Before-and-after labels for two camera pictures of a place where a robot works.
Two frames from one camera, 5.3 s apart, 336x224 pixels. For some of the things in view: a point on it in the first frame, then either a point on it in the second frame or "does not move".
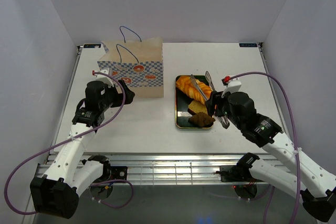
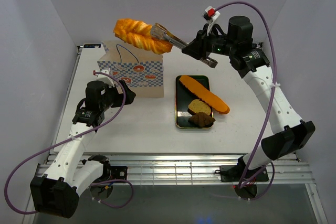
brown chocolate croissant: [201, 119] does not move
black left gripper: [129, 94] does not move
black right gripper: [216, 99] -> [196, 48]
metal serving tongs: [223, 120] -> [160, 32]
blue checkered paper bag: [139, 62] does not move
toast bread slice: [195, 107] does not move
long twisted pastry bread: [186, 85] -> [138, 34]
